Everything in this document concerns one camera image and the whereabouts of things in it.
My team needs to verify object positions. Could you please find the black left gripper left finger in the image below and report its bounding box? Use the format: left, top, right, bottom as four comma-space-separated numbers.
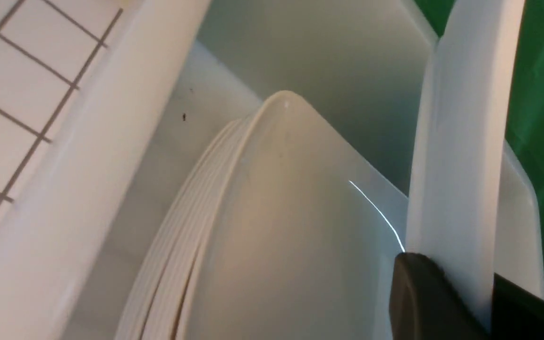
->
389, 253, 490, 340

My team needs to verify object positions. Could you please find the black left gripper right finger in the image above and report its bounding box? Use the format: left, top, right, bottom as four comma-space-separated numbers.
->
492, 273, 544, 340

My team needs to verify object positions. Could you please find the white square rice plate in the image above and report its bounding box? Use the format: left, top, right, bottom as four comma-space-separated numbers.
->
405, 0, 525, 331

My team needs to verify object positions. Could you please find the stack of white plates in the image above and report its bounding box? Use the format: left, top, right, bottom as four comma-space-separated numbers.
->
114, 91, 408, 340

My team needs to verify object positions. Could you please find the large white plastic tub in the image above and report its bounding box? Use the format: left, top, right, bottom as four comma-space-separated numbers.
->
0, 0, 544, 340

